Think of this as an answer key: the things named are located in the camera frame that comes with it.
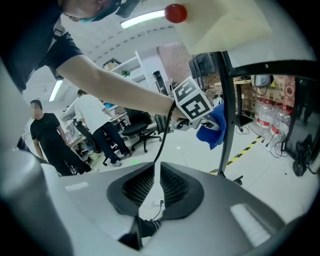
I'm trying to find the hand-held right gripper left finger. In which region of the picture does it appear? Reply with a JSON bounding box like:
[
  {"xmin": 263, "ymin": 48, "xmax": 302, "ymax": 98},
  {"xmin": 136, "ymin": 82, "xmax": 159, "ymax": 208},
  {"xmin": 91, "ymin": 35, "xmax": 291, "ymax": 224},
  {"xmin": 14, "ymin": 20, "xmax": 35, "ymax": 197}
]
[{"xmin": 41, "ymin": 161, "xmax": 157, "ymax": 256}]

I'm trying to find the person's left forearm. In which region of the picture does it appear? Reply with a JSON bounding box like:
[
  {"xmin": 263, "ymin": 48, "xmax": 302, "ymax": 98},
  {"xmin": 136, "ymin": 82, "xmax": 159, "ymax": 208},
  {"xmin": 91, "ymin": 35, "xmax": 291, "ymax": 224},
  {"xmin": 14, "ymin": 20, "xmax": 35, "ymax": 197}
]
[{"xmin": 56, "ymin": 53, "xmax": 181, "ymax": 121}]

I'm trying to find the cream holder with red knob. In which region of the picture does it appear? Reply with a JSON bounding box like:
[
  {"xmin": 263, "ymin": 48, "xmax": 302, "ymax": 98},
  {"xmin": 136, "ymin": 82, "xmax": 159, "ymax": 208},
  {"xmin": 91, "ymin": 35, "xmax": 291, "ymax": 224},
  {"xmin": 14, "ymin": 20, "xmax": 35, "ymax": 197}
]
[{"xmin": 159, "ymin": 0, "xmax": 273, "ymax": 56}]

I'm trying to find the ceiling tube light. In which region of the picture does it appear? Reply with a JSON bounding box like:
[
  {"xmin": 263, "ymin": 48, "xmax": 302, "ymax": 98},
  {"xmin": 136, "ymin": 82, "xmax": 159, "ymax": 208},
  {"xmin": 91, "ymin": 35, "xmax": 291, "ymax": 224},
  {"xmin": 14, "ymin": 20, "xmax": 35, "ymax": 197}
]
[
  {"xmin": 119, "ymin": 9, "xmax": 166, "ymax": 30},
  {"xmin": 48, "ymin": 79, "xmax": 64, "ymax": 102}
]

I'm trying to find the blue cloth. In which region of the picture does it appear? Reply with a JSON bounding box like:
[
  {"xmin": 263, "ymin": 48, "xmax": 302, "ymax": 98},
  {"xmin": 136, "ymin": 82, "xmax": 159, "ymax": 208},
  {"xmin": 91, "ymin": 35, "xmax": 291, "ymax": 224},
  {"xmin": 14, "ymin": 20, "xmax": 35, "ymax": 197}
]
[{"xmin": 195, "ymin": 101, "xmax": 228, "ymax": 151}]

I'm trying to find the black office chair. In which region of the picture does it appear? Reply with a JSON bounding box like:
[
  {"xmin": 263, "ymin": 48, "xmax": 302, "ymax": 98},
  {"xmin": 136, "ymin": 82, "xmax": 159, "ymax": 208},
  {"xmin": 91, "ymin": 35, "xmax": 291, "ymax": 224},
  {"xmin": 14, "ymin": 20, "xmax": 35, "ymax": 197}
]
[{"xmin": 121, "ymin": 109, "xmax": 163, "ymax": 154}]

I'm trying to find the person's navy shirt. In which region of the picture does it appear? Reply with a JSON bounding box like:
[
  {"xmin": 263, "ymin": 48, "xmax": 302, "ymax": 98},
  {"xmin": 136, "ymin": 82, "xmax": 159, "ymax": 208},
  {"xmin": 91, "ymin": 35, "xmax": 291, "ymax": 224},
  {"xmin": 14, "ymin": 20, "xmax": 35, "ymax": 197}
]
[{"xmin": 0, "ymin": 0, "xmax": 85, "ymax": 91}]

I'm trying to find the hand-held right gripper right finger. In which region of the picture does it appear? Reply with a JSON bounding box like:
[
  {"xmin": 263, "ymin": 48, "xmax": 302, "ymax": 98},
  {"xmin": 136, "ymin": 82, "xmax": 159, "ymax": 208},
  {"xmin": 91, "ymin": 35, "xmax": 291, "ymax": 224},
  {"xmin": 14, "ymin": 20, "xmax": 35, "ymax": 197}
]
[{"xmin": 143, "ymin": 161, "xmax": 286, "ymax": 256}]

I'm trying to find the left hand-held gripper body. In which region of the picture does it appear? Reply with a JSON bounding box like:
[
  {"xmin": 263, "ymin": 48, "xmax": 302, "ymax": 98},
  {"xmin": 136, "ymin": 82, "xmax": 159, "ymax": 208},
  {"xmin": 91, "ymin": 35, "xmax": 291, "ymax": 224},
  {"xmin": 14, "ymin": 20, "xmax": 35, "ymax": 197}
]
[{"xmin": 170, "ymin": 75, "xmax": 215, "ymax": 132}]

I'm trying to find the person's head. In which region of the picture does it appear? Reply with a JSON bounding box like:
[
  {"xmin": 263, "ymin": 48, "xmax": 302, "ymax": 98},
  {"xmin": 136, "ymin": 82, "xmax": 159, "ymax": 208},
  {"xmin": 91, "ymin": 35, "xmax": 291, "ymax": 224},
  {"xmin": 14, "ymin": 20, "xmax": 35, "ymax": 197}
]
[{"xmin": 61, "ymin": 0, "xmax": 123, "ymax": 25}]

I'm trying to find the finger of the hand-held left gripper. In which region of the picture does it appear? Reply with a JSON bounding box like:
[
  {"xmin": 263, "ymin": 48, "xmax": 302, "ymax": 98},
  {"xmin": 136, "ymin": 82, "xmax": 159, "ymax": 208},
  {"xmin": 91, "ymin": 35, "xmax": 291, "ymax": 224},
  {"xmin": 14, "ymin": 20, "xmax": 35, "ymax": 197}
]
[{"xmin": 198, "ymin": 115, "xmax": 221, "ymax": 132}]

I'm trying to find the black floor bag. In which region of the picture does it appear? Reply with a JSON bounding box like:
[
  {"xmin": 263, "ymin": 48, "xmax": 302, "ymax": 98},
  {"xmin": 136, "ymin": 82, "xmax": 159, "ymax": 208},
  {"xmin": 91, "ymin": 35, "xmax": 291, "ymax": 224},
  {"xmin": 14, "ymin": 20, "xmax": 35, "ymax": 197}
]
[{"xmin": 292, "ymin": 134, "xmax": 315, "ymax": 177}]

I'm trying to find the stack of water bottles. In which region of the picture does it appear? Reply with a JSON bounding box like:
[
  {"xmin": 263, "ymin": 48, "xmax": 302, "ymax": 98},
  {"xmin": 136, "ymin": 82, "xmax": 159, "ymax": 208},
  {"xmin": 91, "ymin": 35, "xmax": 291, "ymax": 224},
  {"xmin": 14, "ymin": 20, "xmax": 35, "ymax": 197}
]
[{"xmin": 255, "ymin": 99, "xmax": 296, "ymax": 137}]

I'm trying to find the stack of cardboard boxes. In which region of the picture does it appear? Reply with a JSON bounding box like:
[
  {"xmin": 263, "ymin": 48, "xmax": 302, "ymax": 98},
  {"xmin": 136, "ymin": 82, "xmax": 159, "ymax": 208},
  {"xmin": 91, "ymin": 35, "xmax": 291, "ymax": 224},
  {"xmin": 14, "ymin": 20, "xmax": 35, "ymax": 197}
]
[{"xmin": 234, "ymin": 74, "xmax": 297, "ymax": 112}]

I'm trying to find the black television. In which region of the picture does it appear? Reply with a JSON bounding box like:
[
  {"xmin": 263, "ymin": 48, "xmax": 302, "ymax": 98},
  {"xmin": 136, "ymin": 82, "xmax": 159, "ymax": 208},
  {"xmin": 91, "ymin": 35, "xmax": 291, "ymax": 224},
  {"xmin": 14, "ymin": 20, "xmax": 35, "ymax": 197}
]
[{"xmin": 192, "ymin": 53, "xmax": 216, "ymax": 76}]

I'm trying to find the white shelving rack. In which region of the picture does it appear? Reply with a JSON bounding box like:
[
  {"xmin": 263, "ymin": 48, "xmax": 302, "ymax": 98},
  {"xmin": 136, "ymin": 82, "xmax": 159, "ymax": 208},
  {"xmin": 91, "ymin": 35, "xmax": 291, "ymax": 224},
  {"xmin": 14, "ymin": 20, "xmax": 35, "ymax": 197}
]
[{"xmin": 61, "ymin": 51, "xmax": 161, "ymax": 141}]

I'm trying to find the black head-mounted camera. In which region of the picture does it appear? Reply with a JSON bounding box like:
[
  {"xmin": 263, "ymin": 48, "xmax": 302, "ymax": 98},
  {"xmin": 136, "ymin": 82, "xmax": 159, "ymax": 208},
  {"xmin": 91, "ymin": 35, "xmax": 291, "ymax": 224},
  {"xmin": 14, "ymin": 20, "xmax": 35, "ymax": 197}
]
[{"xmin": 115, "ymin": 0, "xmax": 140, "ymax": 18}]

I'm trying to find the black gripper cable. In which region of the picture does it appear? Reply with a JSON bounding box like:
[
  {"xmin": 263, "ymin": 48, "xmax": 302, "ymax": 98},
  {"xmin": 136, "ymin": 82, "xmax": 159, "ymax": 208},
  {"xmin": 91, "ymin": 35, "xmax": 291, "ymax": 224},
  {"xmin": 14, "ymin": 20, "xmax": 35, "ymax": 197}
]
[{"xmin": 152, "ymin": 99, "xmax": 177, "ymax": 163}]

